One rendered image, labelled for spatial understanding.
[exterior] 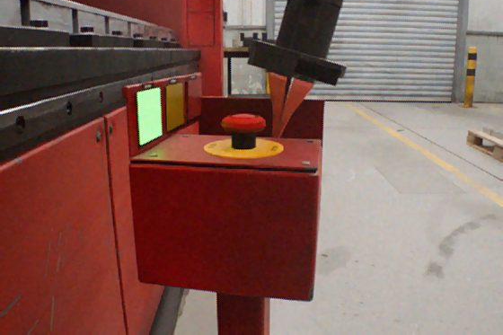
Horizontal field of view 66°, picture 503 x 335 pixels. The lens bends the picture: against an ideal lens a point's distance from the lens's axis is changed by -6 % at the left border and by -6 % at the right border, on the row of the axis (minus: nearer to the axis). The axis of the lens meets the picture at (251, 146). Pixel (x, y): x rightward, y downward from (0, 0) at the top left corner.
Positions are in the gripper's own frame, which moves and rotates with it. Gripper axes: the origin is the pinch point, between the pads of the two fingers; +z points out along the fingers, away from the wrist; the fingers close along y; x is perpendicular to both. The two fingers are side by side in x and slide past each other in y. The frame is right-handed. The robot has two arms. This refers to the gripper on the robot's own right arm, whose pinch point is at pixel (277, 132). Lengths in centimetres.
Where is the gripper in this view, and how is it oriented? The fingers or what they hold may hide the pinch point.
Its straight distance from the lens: 46.2
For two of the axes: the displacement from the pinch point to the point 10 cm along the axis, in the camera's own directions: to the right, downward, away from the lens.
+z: -2.6, 9.3, 2.6
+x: -1.9, 2.2, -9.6
